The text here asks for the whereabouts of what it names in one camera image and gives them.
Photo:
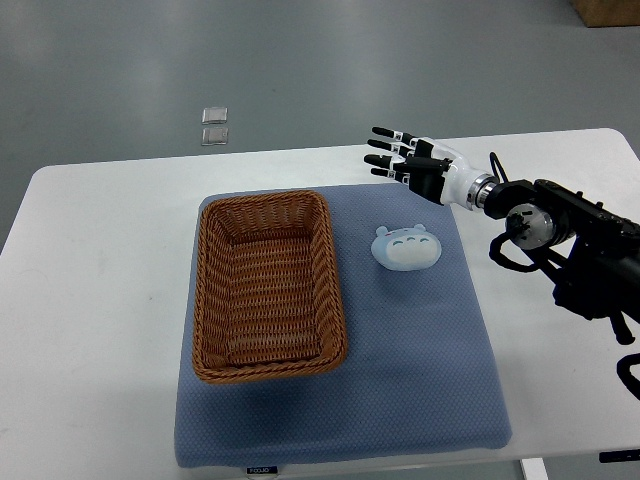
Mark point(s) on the upper silver floor plate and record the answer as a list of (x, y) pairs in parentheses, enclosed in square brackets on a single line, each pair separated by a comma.
[(214, 115)]

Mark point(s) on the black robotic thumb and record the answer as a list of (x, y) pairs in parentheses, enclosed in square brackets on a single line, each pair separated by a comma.
[(427, 166)]

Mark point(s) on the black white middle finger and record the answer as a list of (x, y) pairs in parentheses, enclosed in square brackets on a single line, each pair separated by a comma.
[(397, 147)]

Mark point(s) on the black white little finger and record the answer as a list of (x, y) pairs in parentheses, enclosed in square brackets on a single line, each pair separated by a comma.
[(390, 174)]

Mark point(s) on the cardboard box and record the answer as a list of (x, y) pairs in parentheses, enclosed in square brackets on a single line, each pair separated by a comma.
[(607, 13)]

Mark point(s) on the blue foam mat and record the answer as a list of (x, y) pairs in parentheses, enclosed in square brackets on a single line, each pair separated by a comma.
[(419, 375)]

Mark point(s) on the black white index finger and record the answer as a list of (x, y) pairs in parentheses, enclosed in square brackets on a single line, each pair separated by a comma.
[(396, 136)]

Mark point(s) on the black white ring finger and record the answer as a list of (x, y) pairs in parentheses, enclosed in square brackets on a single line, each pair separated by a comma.
[(387, 162)]

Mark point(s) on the white table leg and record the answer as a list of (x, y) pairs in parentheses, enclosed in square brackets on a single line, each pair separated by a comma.
[(534, 469)]

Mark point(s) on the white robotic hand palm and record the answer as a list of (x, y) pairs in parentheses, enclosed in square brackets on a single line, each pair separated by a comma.
[(455, 180)]

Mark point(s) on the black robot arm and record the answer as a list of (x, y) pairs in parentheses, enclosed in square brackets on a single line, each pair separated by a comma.
[(590, 254)]

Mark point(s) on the brown wicker basket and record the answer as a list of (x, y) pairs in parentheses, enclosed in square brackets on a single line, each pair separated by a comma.
[(267, 298)]

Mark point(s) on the blue plush toy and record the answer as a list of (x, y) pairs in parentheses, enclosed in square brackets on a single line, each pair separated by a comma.
[(406, 249)]

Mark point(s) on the dark blue table label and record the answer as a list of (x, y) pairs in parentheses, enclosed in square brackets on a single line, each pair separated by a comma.
[(619, 456)]

